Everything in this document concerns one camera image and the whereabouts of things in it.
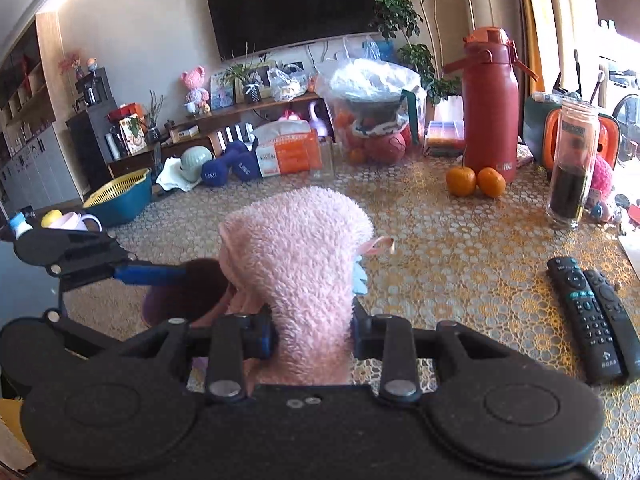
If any vase with dry twigs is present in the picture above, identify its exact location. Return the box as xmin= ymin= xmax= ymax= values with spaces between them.
xmin=146 ymin=90 xmax=167 ymax=145

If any teal basin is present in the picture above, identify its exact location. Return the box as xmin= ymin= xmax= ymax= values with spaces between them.
xmin=82 ymin=172 xmax=153 ymax=228

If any yellow colander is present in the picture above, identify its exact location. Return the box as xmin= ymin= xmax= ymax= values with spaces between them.
xmin=82 ymin=169 xmax=151 ymax=208

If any clear plastic organiser box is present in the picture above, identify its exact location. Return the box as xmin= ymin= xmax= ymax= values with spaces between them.
xmin=425 ymin=120 xmax=466 ymax=156

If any picture card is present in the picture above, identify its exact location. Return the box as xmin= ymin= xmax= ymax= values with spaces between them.
xmin=210 ymin=71 xmax=236 ymax=110

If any small potted plant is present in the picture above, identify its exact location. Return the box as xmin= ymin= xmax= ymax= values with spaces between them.
xmin=222 ymin=42 xmax=273 ymax=103

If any black wall television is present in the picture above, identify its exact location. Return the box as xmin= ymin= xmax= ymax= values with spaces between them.
xmin=204 ymin=0 xmax=386 ymax=62

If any grey bowl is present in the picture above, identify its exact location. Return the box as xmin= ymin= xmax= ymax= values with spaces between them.
xmin=345 ymin=92 xmax=406 ymax=118

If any green box orange handle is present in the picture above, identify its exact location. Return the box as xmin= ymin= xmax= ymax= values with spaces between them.
xmin=523 ymin=92 xmax=621 ymax=171

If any red ball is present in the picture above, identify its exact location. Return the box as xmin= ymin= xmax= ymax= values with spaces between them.
xmin=365 ymin=131 xmax=407 ymax=165

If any wooden television cabinet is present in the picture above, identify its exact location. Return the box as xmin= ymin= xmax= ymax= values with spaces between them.
xmin=107 ymin=92 xmax=341 ymax=181

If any photo frame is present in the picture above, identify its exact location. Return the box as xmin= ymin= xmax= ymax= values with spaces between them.
xmin=235 ymin=62 xmax=278 ymax=103

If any clear glass tea bottle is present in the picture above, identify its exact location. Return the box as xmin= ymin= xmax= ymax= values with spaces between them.
xmin=546 ymin=99 xmax=601 ymax=229

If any clear drinking glass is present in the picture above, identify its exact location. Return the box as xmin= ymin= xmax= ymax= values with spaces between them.
xmin=312 ymin=140 xmax=335 ymax=179

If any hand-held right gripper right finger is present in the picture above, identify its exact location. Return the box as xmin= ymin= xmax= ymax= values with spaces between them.
xmin=352 ymin=300 xmax=501 ymax=405

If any white router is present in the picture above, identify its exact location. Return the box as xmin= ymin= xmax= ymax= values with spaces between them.
xmin=215 ymin=122 xmax=256 ymax=150

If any pink fluffy toy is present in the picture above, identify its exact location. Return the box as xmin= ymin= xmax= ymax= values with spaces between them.
xmin=590 ymin=155 xmax=628 ymax=223

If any blue dumbbell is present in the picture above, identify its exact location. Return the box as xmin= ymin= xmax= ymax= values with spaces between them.
xmin=201 ymin=141 xmax=248 ymax=187
xmin=231 ymin=141 xmax=263 ymax=182

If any red thermos bottle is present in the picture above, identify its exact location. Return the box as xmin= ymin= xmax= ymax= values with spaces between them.
xmin=442 ymin=27 xmax=539 ymax=184

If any tall green houseplant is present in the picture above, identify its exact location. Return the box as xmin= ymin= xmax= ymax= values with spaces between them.
xmin=370 ymin=0 xmax=463 ymax=106

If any pink flower vase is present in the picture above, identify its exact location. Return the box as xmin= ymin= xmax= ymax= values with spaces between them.
xmin=58 ymin=51 xmax=83 ymax=81

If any pale green bowl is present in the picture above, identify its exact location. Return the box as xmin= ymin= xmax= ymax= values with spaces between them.
xmin=180 ymin=146 xmax=213 ymax=181

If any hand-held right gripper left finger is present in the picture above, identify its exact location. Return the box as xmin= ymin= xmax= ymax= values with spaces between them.
xmin=117 ymin=310 xmax=280 ymax=405

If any pink fluffy towel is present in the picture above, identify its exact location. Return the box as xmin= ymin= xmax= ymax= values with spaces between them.
xmin=218 ymin=186 xmax=396 ymax=386

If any pink ribbed cup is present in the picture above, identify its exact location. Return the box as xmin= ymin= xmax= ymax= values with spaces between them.
xmin=141 ymin=258 xmax=238 ymax=328

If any black remote control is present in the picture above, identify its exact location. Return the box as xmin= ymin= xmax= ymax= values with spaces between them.
xmin=582 ymin=269 xmax=640 ymax=380
xmin=546 ymin=256 xmax=626 ymax=385

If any white cloth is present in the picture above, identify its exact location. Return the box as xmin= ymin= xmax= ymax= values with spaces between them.
xmin=156 ymin=156 xmax=201 ymax=192

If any pink mug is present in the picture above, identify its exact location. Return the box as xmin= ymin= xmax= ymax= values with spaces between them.
xmin=47 ymin=211 xmax=102 ymax=233

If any clear plastic bag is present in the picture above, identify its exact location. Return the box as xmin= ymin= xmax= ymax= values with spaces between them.
xmin=316 ymin=57 xmax=426 ymax=163

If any orange tissue box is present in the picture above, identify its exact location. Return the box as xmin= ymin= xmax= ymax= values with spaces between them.
xmin=252 ymin=122 xmax=323 ymax=178

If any colourful printed box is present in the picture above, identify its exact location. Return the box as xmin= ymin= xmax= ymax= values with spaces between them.
xmin=120 ymin=114 xmax=147 ymax=156

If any light blue cloth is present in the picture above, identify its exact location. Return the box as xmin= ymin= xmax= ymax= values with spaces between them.
xmin=351 ymin=254 xmax=369 ymax=297

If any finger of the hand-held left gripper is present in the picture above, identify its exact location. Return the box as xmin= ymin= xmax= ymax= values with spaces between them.
xmin=42 ymin=309 xmax=171 ymax=358
xmin=47 ymin=232 xmax=190 ymax=292

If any black cabinet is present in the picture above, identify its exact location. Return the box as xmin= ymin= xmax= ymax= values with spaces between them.
xmin=66 ymin=102 xmax=118 ymax=193

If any white bottle blue cap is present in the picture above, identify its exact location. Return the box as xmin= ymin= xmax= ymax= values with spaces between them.
xmin=9 ymin=211 xmax=33 ymax=238

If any black coffee machine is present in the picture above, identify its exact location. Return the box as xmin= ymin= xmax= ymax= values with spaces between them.
xmin=75 ymin=67 xmax=110 ymax=111

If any white plastic bag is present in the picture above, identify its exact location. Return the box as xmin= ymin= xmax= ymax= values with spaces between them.
xmin=267 ymin=65 xmax=308 ymax=102

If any wooden wall shelf unit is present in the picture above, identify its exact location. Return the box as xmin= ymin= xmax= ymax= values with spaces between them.
xmin=0 ymin=12 xmax=83 ymax=211

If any orange with stem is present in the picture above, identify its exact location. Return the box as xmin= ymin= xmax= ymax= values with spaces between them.
xmin=446 ymin=166 xmax=477 ymax=197

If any yellow curtain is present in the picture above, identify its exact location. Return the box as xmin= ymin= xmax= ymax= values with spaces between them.
xmin=515 ymin=0 xmax=556 ymax=93

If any pink bear toy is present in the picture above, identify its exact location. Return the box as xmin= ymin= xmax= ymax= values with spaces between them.
xmin=181 ymin=66 xmax=211 ymax=116

